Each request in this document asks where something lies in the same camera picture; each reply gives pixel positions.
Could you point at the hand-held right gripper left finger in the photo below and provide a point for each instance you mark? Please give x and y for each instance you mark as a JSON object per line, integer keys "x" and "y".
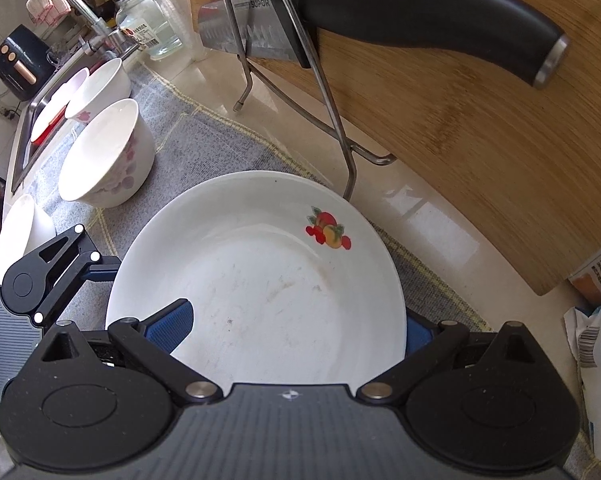
{"x": 173, "y": 322}

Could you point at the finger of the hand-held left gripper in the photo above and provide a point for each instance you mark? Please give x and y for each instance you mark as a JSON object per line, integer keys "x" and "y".
{"x": 83, "y": 262}

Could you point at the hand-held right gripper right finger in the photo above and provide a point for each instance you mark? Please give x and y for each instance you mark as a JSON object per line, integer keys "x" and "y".
{"x": 418, "y": 335}

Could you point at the white plate fruit print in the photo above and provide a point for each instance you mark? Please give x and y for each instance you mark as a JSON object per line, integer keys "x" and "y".
{"x": 260, "y": 270}

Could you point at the white bowl pink flowers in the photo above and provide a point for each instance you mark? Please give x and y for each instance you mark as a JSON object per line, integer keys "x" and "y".
{"x": 108, "y": 155}
{"x": 100, "y": 85}
{"x": 23, "y": 230}

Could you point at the steel sink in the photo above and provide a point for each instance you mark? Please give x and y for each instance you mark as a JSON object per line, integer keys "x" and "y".
{"x": 20, "y": 160}

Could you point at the red and white basin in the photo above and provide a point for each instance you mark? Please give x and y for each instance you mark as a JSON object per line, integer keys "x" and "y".
{"x": 50, "y": 110}

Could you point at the grey checked dish towel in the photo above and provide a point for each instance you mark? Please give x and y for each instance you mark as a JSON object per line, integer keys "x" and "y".
{"x": 190, "y": 130}

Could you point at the white plastic bag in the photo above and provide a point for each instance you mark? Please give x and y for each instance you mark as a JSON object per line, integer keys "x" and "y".
{"x": 595, "y": 360}

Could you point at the bamboo cutting board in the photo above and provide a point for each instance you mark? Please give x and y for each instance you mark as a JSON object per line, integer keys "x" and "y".
{"x": 480, "y": 160}

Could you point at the clipped paper bag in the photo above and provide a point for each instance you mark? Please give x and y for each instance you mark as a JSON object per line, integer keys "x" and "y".
{"x": 595, "y": 270}

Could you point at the dark air fryer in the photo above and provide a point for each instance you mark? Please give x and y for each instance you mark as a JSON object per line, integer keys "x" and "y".
{"x": 18, "y": 60}

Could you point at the glass jar yellow-green lid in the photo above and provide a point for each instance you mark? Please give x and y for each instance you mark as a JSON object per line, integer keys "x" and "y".
{"x": 145, "y": 25}

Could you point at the steel faucet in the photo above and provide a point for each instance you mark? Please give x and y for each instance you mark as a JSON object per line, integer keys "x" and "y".
{"x": 80, "y": 10}

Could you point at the pink checked cloth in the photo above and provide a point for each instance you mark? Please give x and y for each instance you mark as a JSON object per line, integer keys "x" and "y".
{"x": 48, "y": 5}

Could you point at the large plastic wrap roll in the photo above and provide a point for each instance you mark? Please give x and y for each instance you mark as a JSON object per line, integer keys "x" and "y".
{"x": 190, "y": 20}

